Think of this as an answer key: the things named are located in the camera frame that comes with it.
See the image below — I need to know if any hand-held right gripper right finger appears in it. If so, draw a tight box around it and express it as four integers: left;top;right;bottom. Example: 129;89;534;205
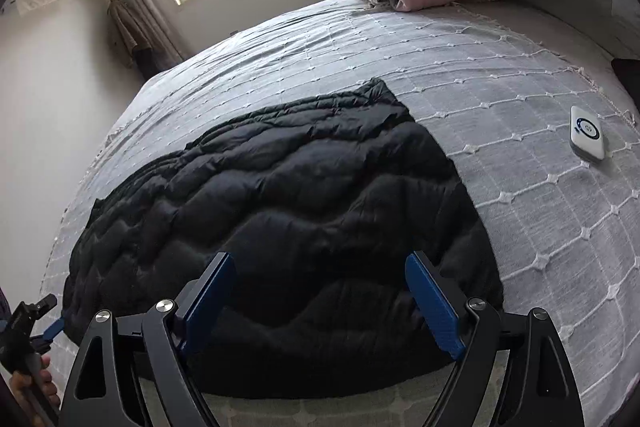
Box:
405;251;586;427

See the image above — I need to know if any hanging brown towel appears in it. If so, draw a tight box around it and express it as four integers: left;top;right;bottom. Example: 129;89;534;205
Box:
106;0;154;68

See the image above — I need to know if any grey quilted bedspread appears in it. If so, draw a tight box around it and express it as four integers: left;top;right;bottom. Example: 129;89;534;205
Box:
42;0;640;427

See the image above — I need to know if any beige bed sheet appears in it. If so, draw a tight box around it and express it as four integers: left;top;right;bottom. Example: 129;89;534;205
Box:
450;0;617;60

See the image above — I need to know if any person's left hand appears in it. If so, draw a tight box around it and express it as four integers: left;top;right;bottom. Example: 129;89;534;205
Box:
10;353;62;414

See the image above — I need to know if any white power bank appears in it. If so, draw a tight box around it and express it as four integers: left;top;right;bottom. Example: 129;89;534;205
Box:
569;105;606;163

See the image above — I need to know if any black puffer jacket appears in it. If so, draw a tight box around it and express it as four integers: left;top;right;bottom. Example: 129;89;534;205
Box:
62;78;505;400

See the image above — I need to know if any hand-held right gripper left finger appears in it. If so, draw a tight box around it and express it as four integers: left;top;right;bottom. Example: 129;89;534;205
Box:
59;252;237;427

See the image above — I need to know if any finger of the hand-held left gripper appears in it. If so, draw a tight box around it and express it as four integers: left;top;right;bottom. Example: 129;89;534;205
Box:
16;294;59;322
31;317;67;344

